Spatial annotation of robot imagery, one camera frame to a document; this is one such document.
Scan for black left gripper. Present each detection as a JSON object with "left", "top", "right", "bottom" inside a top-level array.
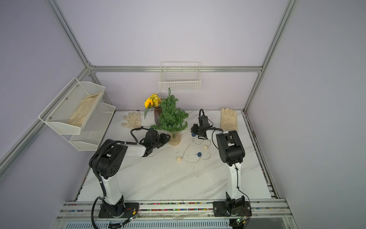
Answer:
[{"left": 152, "top": 134, "right": 171, "bottom": 150}]

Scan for small green christmas tree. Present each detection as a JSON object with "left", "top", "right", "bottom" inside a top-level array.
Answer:
[{"left": 151, "top": 88, "right": 189, "bottom": 146}]

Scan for rattan ball string lights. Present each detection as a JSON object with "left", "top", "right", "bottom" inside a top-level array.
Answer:
[{"left": 175, "top": 134, "right": 212, "bottom": 164}]

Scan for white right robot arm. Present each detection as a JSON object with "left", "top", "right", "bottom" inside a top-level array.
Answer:
[{"left": 191, "top": 108, "right": 252, "bottom": 225}]

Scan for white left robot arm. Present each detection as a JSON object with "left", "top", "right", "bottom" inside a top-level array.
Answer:
[{"left": 89, "top": 127, "right": 171, "bottom": 219}]

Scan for cream glove on table left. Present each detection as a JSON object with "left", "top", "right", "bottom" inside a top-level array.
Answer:
[{"left": 121, "top": 111, "right": 142, "bottom": 129}]

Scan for cream glove on table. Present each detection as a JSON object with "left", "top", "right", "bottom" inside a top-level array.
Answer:
[
  {"left": 220, "top": 108, "right": 238, "bottom": 131},
  {"left": 121, "top": 111, "right": 142, "bottom": 129}
]

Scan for dark glass vase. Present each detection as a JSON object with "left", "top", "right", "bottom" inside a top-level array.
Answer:
[{"left": 153, "top": 106, "right": 163, "bottom": 126}]

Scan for cream glove on table right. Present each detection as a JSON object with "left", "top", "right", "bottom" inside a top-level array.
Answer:
[{"left": 220, "top": 108, "right": 238, "bottom": 131}]

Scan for yellow sunflower bouquet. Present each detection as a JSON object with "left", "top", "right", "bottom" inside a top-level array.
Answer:
[{"left": 144, "top": 93, "right": 162, "bottom": 118}]

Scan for white two-tier mesh shelf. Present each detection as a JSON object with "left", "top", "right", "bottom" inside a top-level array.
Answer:
[{"left": 39, "top": 78, "right": 115, "bottom": 151}]

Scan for cream glove in shelf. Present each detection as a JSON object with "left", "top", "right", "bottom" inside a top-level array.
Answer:
[{"left": 67, "top": 93, "right": 101, "bottom": 127}]

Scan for white wire wall basket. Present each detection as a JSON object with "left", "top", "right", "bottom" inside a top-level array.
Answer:
[{"left": 158, "top": 62, "right": 201, "bottom": 93}]

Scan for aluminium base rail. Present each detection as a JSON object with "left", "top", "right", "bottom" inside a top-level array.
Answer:
[{"left": 53, "top": 199, "right": 298, "bottom": 229}]

